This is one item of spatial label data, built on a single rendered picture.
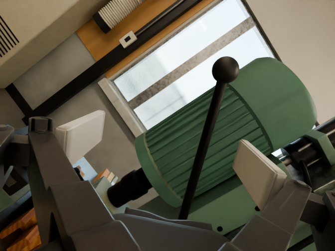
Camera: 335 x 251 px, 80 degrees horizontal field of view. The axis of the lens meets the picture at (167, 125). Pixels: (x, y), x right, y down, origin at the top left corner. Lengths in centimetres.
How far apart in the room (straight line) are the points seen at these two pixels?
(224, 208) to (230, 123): 17
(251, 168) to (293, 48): 188
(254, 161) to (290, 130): 23
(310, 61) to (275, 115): 172
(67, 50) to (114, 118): 72
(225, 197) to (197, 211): 6
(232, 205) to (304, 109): 21
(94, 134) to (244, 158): 13
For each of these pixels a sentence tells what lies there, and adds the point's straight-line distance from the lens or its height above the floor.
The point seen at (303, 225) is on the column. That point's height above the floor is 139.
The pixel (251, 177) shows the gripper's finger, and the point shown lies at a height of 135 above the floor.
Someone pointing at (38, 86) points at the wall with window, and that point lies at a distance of 221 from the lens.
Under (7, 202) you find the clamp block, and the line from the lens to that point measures 51.
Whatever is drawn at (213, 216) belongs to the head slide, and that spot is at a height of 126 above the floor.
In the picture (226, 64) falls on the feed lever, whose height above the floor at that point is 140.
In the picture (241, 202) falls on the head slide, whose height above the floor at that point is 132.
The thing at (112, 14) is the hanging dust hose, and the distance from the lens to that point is 179.
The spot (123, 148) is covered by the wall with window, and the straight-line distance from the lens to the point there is 193.
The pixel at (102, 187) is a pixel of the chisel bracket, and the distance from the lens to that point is 50.
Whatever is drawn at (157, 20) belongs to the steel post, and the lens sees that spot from 179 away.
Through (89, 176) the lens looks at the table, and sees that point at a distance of 79.
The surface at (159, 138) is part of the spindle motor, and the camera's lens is 39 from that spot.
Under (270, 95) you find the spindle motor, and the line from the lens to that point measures 37.
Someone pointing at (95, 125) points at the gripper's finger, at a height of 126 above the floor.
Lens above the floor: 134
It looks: 9 degrees down
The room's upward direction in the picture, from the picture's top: 57 degrees clockwise
